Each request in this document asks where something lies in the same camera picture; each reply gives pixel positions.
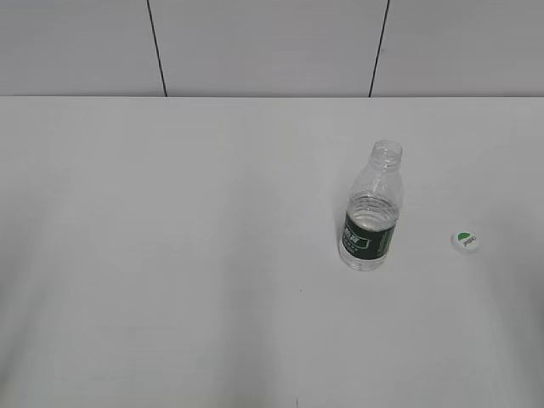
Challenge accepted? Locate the clear plastic water bottle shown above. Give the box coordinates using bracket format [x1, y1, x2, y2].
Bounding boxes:
[338, 140, 404, 271]

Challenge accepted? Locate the white green bottle cap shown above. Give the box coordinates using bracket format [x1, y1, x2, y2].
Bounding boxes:
[450, 230, 479, 254]

